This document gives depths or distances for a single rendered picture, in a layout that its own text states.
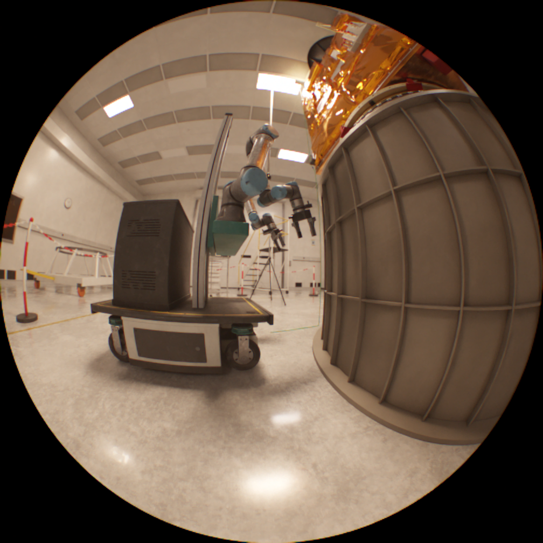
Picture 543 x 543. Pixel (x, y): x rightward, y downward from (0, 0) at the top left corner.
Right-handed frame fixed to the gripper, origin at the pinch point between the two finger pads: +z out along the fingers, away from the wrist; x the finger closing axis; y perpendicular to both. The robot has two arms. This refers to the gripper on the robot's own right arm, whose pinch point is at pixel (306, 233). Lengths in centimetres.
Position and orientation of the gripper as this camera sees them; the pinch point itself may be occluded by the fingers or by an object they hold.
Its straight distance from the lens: 95.3
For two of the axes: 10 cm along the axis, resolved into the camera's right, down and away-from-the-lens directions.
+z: 2.9, 9.3, 2.3
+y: -8.6, 3.6, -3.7
